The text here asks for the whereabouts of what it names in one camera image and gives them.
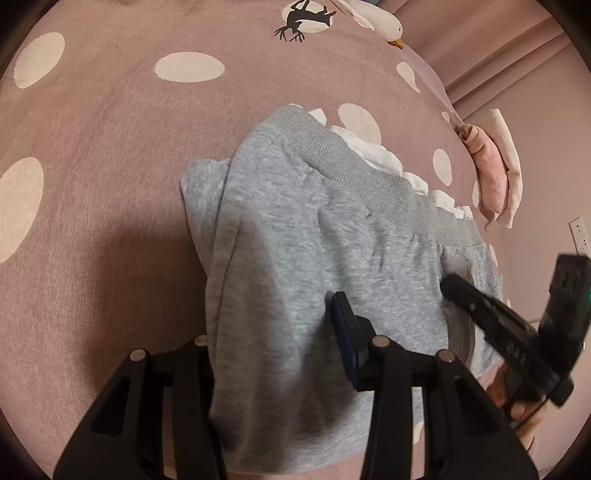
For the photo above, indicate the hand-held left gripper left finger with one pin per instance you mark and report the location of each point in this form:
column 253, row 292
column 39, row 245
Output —
column 184, row 369

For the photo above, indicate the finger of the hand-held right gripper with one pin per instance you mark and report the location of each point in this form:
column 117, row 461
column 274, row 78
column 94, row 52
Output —
column 568, row 304
column 480, row 311

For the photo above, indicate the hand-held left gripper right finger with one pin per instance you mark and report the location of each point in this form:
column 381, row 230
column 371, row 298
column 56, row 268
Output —
column 345, row 337

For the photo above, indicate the grey printed sweatshirt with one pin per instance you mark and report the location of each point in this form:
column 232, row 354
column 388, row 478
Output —
column 286, row 258

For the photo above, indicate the person's right hand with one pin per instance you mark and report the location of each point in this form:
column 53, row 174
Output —
column 526, row 422

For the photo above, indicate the pink folded garment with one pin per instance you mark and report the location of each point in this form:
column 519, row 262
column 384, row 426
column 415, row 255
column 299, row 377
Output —
column 489, row 175

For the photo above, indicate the pink polka dot blanket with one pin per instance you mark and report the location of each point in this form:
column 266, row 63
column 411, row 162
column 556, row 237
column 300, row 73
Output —
column 115, row 184

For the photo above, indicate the white goose plush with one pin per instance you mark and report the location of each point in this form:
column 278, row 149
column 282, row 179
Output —
column 376, row 18

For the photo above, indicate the white wall socket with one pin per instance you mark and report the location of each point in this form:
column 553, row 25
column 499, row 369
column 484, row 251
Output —
column 581, row 235

